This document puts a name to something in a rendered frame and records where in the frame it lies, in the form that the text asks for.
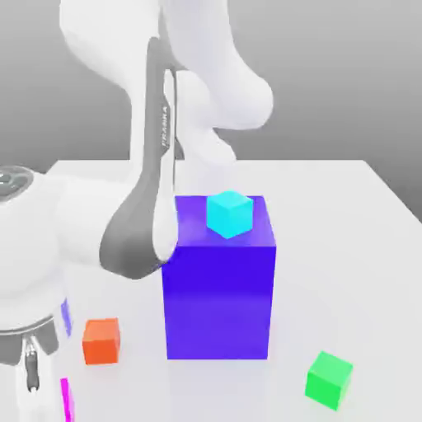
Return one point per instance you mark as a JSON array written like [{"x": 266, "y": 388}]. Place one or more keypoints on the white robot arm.
[{"x": 99, "y": 211}]

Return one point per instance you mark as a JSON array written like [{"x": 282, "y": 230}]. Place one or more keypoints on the small cyan cube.
[{"x": 229, "y": 214}]

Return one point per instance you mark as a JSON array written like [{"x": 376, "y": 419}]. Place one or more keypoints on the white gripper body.
[{"x": 49, "y": 392}]

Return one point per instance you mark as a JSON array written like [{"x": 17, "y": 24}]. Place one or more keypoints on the small green cube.
[{"x": 328, "y": 380}]

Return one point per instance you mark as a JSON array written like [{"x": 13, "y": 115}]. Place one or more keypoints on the large blue box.
[{"x": 217, "y": 296}]

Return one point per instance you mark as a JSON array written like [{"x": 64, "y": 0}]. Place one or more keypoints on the small orange cube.
[{"x": 100, "y": 343}]

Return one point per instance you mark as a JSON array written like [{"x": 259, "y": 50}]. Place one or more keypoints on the small magenta cube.
[{"x": 67, "y": 402}]

